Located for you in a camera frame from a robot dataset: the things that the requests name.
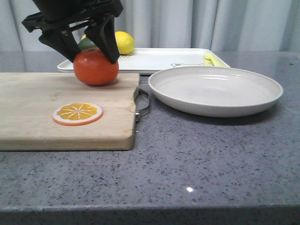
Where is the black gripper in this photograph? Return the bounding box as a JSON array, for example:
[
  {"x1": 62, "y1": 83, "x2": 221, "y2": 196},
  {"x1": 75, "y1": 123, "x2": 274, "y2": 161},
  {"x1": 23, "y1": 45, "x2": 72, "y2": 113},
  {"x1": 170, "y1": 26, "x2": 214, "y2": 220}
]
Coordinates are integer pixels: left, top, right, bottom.
[{"x1": 22, "y1": 0, "x2": 123, "y2": 64}]

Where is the beige round plate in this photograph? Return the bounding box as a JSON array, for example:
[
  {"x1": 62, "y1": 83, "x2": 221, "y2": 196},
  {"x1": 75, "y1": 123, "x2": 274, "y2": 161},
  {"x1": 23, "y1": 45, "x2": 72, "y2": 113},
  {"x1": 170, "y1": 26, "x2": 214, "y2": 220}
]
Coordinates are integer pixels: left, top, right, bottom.
[{"x1": 148, "y1": 66, "x2": 283, "y2": 118}]

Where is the orange mandarin fruit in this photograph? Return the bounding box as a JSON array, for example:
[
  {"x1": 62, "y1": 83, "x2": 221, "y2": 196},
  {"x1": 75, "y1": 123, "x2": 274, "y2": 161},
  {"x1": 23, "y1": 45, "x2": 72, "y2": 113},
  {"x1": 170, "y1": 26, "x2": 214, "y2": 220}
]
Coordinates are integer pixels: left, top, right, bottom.
[{"x1": 73, "y1": 47, "x2": 119, "y2": 85}]

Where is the white rectangular tray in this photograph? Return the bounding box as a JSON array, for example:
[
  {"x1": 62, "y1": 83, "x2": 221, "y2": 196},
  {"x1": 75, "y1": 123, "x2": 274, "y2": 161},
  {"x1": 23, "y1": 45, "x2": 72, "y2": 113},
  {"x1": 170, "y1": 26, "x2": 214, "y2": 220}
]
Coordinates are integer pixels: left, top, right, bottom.
[{"x1": 57, "y1": 48, "x2": 231, "y2": 75}]

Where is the yellow plastic knife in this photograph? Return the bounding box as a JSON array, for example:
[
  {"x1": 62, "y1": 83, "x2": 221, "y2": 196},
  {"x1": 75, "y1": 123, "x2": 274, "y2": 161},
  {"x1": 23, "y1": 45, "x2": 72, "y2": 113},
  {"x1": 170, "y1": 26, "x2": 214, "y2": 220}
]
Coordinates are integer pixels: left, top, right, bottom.
[{"x1": 203, "y1": 56, "x2": 214, "y2": 67}]

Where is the wooden cutting board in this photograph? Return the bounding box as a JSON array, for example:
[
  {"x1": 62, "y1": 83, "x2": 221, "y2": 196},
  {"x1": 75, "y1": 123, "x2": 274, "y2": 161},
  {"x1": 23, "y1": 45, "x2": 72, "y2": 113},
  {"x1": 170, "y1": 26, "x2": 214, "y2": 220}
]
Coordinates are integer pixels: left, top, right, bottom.
[{"x1": 0, "y1": 72, "x2": 140, "y2": 151}]

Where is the yellow plastic fork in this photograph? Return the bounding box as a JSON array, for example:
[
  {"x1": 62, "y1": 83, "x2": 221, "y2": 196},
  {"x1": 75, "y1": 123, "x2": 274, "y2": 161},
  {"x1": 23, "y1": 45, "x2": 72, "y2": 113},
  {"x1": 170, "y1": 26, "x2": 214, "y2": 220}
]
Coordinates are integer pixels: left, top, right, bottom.
[{"x1": 202, "y1": 53, "x2": 229, "y2": 68}]

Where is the green lime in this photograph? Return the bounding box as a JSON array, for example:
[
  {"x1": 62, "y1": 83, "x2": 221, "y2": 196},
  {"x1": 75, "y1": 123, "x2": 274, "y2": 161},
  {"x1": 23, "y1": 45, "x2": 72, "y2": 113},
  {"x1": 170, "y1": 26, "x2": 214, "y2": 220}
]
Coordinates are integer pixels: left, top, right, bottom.
[{"x1": 78, "y1": 37, "x2": 97, "y2": 50}]

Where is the orange slice toy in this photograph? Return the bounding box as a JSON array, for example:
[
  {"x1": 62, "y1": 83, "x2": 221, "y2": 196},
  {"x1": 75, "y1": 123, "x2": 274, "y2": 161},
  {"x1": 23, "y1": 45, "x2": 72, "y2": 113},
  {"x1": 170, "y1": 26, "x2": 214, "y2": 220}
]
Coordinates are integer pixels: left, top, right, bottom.
[{"x1": 52, "y1": 102, "x2": 103, "y2": 126}]

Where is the grey curtain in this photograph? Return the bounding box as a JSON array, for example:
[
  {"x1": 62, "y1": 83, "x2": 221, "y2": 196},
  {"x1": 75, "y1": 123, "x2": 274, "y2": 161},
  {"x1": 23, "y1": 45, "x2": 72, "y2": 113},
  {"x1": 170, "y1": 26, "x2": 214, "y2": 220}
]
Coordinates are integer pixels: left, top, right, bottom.
[{"x1": 0, "y1": 0, "x2": 300, "y2": 53}]

